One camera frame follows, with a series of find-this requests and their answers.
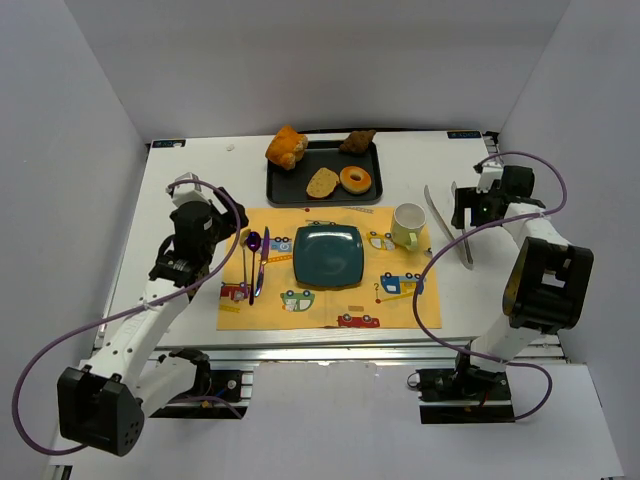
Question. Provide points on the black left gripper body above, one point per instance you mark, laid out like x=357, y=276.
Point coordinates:
x=228, y=212

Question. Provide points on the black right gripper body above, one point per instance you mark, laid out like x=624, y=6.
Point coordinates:
x=463, y=208

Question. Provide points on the metal serving tongs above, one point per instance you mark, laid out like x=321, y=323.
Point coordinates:
x=463, y=247

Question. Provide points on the orange glazed donut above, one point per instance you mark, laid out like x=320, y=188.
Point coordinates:
x=355, y=180

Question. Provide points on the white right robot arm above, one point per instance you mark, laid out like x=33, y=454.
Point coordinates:
x=547, y=286

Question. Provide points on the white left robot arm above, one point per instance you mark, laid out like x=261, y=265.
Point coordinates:
x=104, y=403

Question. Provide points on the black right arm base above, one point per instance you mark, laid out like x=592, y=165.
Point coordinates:
x=446, y=399

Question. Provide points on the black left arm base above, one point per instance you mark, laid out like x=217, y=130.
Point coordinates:
x=184, y=384

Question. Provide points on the orange bread roll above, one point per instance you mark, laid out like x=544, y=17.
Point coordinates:
x=287, y=148

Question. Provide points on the sliced bread piece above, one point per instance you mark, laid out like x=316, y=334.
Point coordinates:
x=322, y=184

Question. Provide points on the gold spoon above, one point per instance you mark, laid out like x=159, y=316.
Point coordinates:
x=243, y=241

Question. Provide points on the purple spoon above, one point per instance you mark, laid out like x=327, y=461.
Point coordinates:
x=253, y=242

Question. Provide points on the iridescent table knife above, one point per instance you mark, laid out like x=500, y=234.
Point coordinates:
x=265, y=248

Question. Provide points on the light green mug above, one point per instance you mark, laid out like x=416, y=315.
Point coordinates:
x=408, y=221

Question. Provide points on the yellow car-print placemat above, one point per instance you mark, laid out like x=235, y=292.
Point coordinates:
x=393, y=294

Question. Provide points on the black baking tray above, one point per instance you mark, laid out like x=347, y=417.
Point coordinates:
x=288, y=188

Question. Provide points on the teal square plate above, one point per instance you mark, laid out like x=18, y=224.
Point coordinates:
x=328, y=256

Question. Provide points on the brown chocolate croissant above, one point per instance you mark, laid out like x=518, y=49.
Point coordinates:
x=357, y=142

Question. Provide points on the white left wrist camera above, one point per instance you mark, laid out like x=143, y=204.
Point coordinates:
x=187, y=189

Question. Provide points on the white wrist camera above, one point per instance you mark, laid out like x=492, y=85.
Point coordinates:
x=187, y=189
x=490, y=171

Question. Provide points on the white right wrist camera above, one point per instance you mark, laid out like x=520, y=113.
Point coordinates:
x=490, y=171

